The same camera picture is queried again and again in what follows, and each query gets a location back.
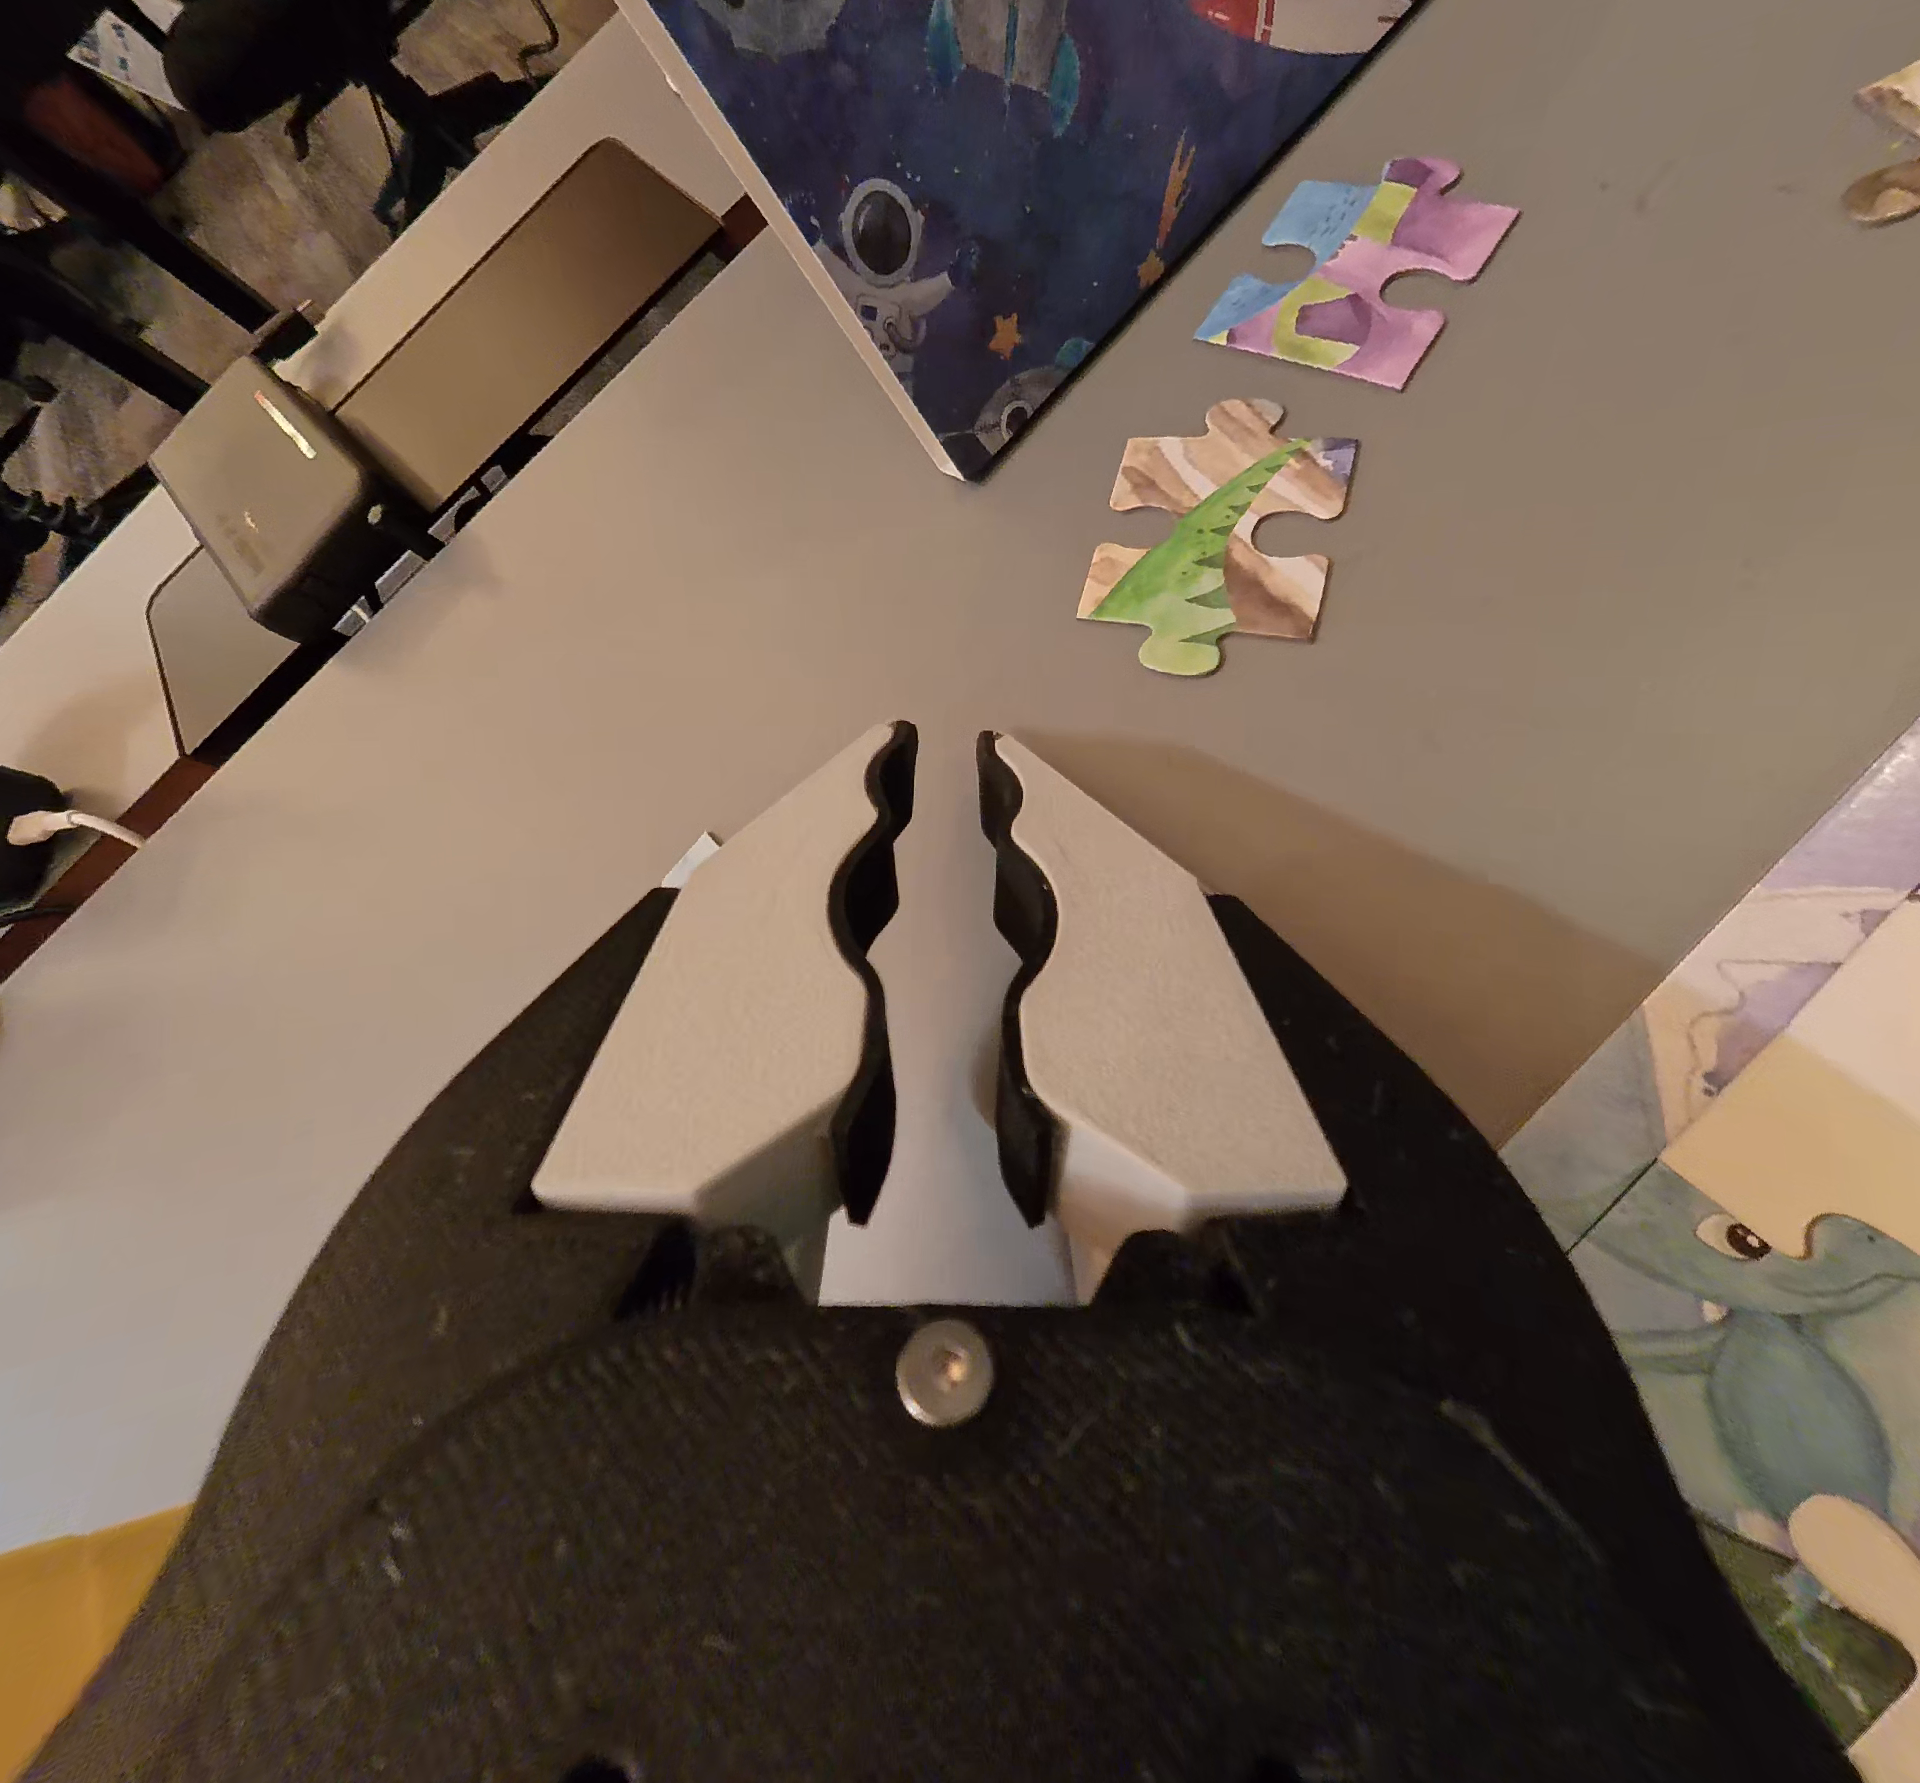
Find white neighbouring desk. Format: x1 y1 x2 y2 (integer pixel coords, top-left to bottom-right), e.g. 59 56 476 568
0 6 752 796

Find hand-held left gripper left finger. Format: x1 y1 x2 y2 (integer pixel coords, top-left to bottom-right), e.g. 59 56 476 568
530 722 920 1238

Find illustrated puzzle box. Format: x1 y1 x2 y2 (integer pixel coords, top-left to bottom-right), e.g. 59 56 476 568
516 0 1562 484

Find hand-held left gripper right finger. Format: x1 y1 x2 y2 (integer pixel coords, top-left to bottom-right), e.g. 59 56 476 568
975 730 1353 1242

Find small black charger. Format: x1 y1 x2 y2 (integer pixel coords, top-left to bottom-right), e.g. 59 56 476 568
0 764 71 908

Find dinosaur puzzle board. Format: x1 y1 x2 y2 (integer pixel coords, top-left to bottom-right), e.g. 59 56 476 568
1500 718 1920 1783

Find dark grey charger box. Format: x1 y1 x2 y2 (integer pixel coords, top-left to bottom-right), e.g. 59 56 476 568
147 358 409 642

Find dark desk frame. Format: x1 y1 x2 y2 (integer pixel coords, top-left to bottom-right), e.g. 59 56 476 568
0 0 303 420

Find scattered loose puzzle pieces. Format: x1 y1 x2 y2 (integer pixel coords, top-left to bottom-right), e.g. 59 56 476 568
1843 66 1920 230

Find yellow box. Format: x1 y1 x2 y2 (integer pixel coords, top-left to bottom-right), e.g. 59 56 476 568
0 1506 198 1783

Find black office chair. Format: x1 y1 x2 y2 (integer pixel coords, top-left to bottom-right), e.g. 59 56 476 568
156 0 469 166

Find purple blue yellow puzzle piece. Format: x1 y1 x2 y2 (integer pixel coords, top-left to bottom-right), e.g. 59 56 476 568
1193 156 1523 394

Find green tail brown puzzle piece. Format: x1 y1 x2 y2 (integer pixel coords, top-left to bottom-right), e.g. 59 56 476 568
1075 398 1362 682

